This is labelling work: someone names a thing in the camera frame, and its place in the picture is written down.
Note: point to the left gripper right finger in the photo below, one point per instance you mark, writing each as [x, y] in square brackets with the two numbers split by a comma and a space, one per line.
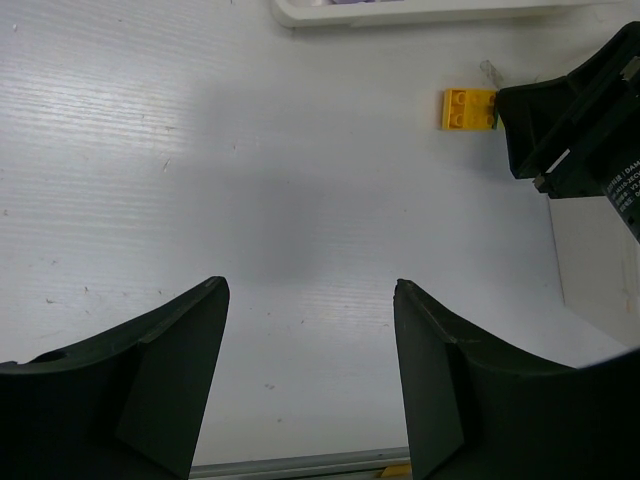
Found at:
[477, 407]

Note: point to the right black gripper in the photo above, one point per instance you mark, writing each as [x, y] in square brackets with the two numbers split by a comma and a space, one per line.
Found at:
[595, 151]

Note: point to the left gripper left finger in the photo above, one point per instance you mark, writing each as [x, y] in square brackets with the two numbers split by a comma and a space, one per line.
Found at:
[127, 403]

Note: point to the left white divided tray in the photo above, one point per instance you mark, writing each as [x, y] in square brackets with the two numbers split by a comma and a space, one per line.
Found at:
[358, 14]

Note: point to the aluminium front rail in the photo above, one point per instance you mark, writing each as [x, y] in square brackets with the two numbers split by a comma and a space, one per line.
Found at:
[369, 464]

